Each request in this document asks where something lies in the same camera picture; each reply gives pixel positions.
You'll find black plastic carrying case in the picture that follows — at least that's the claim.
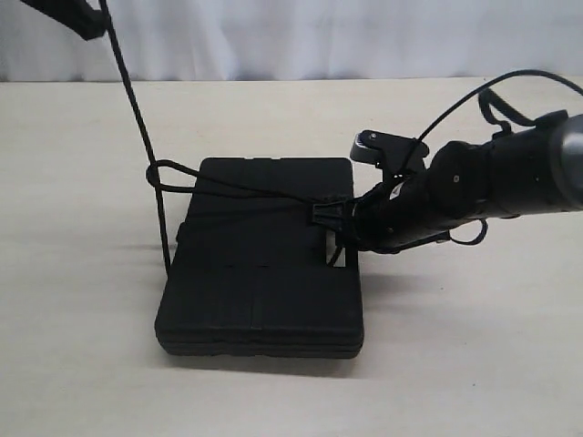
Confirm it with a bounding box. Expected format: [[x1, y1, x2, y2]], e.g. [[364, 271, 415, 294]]
[[154, 158, 364, 359]]

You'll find white curtain backdrop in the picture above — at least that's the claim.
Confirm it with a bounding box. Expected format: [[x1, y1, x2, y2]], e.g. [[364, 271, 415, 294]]
[[0, 0, 583, 84]]

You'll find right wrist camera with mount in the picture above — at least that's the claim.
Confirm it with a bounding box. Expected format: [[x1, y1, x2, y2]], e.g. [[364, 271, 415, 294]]
[[350, 130, 430, 182]]

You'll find black cord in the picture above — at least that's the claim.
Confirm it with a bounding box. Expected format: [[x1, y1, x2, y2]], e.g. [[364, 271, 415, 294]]
[[97, 0, 356, 269]]

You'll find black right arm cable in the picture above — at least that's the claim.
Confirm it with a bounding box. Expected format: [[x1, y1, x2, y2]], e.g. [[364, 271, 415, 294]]
[[391, 68, 583, 183]]

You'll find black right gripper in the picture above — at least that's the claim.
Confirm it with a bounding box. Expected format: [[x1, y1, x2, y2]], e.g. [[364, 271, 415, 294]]
[[311, 172, 451, 253]]

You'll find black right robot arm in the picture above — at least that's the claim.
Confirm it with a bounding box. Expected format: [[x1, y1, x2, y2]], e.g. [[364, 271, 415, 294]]
[[312, 110, 582, 254]]

